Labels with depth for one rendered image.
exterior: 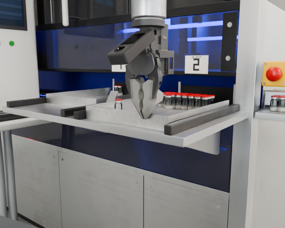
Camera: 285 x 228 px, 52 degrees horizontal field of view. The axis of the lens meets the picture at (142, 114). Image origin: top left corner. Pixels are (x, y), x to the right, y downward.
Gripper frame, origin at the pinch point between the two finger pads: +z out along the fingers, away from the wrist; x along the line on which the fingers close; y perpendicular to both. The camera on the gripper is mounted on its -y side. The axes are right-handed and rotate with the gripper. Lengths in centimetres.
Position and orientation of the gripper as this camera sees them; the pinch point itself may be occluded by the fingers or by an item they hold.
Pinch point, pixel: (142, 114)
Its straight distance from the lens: 65.1
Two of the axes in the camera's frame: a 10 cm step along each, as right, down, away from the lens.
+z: 0.0, 9.8, 1.7
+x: -8.0, -1.1, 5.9
